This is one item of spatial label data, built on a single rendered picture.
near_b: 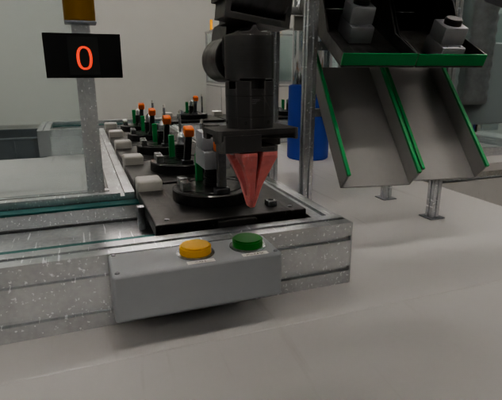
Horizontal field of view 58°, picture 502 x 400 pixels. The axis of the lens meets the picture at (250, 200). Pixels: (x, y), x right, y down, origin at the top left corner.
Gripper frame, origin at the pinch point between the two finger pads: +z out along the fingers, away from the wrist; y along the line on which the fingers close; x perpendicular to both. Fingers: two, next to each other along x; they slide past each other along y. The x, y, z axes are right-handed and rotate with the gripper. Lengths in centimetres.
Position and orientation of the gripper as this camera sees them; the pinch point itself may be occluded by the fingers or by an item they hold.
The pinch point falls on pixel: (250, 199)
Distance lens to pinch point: 57.2
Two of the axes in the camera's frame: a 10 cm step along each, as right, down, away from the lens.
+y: -9.3, 1.0, -3.4
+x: 3.6, 2.3, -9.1
